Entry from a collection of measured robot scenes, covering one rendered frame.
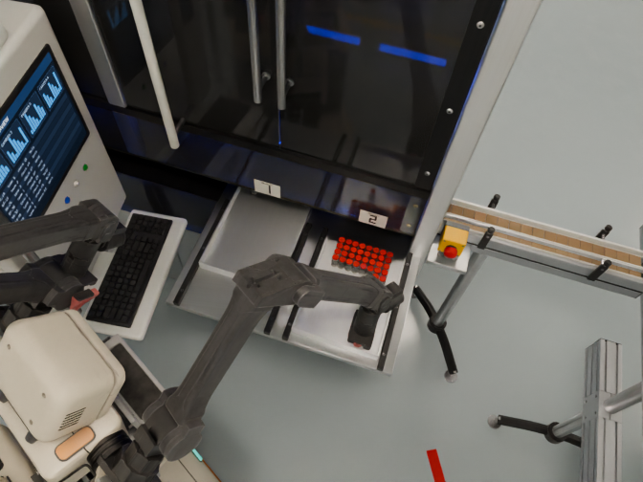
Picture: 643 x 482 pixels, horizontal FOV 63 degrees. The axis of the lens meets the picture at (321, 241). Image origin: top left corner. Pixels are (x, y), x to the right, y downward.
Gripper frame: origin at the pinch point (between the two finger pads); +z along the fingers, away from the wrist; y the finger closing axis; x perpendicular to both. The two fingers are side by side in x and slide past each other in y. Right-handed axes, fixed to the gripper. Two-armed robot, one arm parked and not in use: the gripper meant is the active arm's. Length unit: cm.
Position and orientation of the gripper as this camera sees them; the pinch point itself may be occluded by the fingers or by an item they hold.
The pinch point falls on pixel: (357, 344)
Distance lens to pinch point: 150.4
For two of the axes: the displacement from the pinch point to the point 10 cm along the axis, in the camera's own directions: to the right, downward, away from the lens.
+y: 2.8, -6.9, 6.6
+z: -1.5, 6.5, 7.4
